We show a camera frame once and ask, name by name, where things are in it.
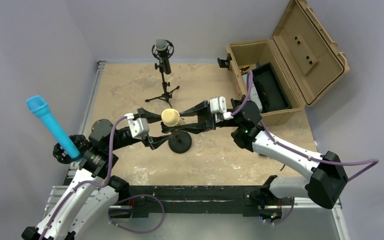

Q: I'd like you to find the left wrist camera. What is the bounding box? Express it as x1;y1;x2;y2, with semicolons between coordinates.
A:
124;113;150;133

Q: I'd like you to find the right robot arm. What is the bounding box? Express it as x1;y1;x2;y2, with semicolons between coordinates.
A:
161;97;349;209

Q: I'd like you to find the black tripod mic stand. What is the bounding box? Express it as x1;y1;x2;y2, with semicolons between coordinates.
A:
144;40;180;107

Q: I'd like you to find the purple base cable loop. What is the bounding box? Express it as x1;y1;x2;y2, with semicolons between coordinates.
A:
108;193;167;235

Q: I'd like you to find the grey device in case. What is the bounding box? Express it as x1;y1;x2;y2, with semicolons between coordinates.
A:
242;74;263;113

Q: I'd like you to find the blue microphone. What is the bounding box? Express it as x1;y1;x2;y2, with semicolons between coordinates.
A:
25;95;79;158

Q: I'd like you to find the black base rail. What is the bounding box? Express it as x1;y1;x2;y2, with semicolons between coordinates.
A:
112;185;280;218

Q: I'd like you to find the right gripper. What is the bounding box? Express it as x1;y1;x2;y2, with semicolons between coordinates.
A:
173;101;240;133

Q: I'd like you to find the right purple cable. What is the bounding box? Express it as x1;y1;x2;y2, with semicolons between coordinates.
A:
230;70;380;183

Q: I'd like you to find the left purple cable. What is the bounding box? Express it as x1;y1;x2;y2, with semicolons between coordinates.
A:
36;115;137;240

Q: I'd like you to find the round base mic stand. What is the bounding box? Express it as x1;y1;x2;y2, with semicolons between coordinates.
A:
160;120;192;154

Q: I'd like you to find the black grey microphone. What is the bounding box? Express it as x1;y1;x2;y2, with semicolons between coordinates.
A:
154;38;172;75

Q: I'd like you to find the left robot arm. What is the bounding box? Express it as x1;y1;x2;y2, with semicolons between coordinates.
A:
21;104;167;240

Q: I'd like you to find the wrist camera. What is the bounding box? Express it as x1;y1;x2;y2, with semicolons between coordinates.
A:
124;113;150;133
209;96;233;123

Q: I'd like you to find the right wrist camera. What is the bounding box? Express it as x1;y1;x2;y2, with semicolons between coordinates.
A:
209;96;233;123

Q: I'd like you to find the tan hard case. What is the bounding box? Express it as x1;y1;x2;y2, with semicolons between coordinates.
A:
217;0;350;126

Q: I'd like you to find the cream microphone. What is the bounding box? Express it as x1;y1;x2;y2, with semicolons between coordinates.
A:
160;108;181;127

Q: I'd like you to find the left round base stand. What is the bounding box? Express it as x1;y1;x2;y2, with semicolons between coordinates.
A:
52;134;92;164

